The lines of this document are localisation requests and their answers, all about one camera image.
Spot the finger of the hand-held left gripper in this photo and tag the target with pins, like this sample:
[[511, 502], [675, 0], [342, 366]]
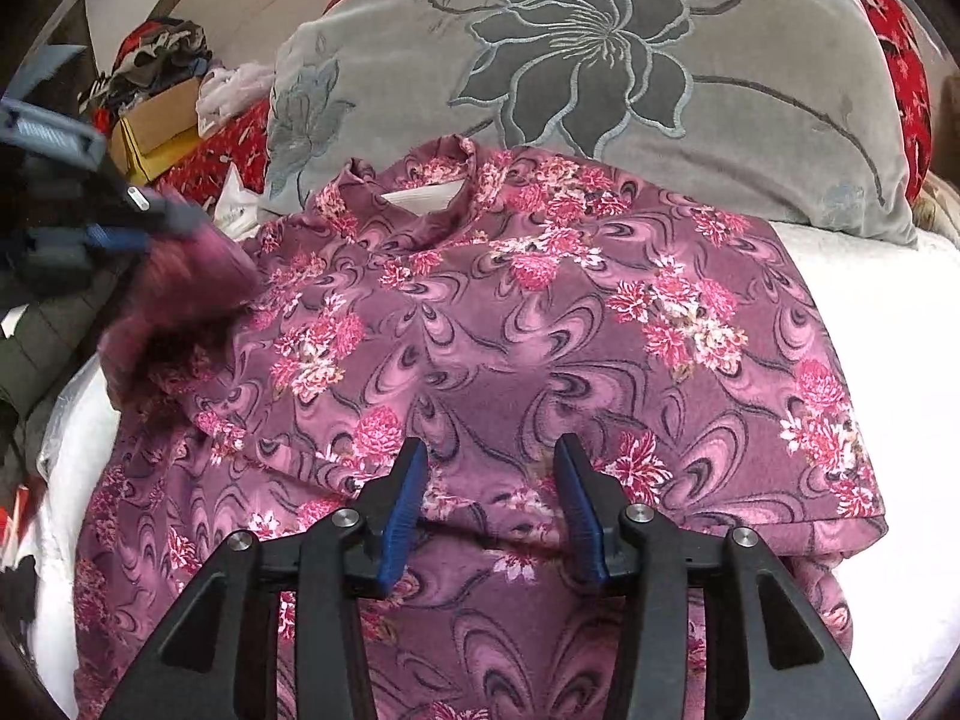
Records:
[[120, 238], [52, 136]]

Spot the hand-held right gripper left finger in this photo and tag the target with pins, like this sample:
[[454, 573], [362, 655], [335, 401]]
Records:
[[401, 517]]

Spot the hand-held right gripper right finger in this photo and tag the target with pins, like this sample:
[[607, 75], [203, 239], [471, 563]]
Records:
[[581, 517]]

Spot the purple floral shirt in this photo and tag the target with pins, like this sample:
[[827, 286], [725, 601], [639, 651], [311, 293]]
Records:
[[487, 330]]

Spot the pile of mixed clothes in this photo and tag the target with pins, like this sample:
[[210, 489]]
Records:
[[161, 45]]

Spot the white crumpled cloth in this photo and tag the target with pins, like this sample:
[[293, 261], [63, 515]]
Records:
[[240, 206]]

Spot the red floral cloth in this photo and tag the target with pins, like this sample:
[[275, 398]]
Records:
[[217, 150]]

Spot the dark grey jacket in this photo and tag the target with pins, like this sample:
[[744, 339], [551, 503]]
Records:
[[37, 360]]

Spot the white plastic bag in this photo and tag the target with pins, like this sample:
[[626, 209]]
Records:
[[232, 90]]

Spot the white quilted mattress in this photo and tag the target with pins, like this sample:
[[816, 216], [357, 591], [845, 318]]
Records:
[[900, 427]]

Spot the beige fringed cloth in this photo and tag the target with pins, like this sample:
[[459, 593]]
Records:
[[937, 210]]

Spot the grey floral pillow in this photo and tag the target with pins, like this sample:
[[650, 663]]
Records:
[[750, 52]]

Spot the red floral blanket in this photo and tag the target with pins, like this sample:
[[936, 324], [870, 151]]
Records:
[[892, 52]]

